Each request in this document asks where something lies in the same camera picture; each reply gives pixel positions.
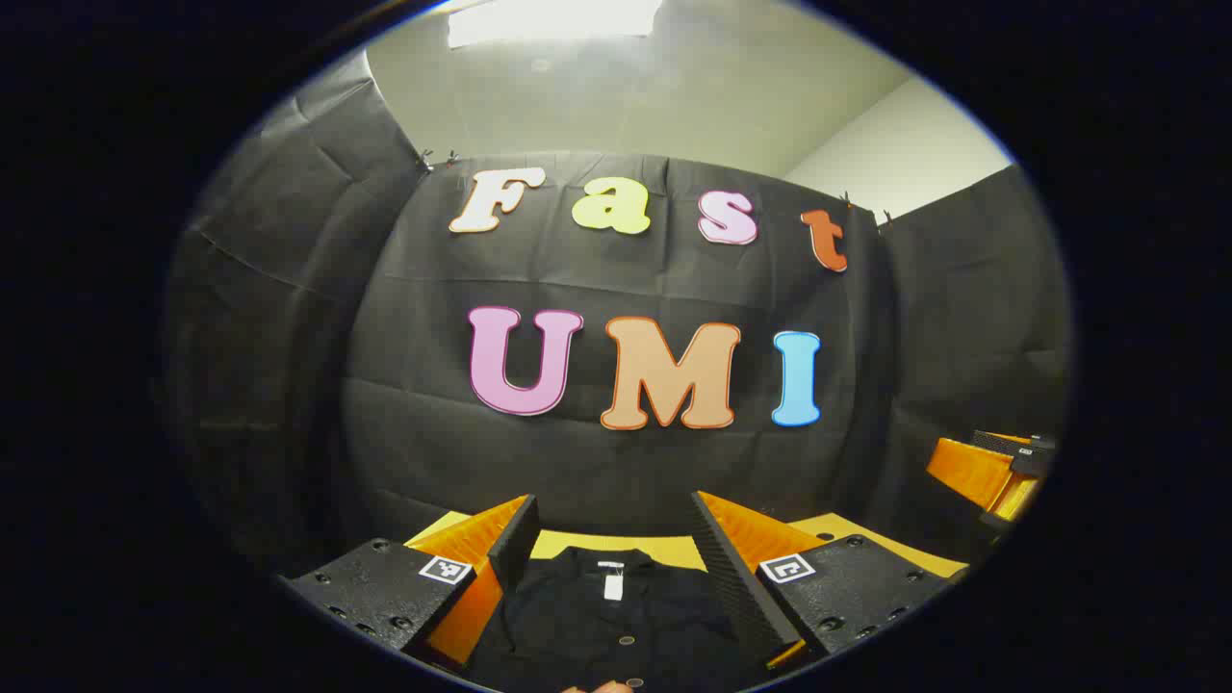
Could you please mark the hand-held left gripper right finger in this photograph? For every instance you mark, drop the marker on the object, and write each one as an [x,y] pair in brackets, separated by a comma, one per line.
[731,577]

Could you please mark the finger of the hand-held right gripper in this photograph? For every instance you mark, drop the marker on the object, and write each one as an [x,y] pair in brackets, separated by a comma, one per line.
[967,472]

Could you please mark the black backdrop cloth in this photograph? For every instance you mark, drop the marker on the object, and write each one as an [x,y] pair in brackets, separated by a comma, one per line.
[616,462]

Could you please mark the black button-up garment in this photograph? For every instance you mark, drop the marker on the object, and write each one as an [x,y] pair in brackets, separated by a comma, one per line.
[577,626]

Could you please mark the ceiling light panel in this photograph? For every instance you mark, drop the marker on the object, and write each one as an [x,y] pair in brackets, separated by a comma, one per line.
[549,19]

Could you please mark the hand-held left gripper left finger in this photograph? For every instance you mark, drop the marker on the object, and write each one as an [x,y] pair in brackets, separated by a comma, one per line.
[515,544]

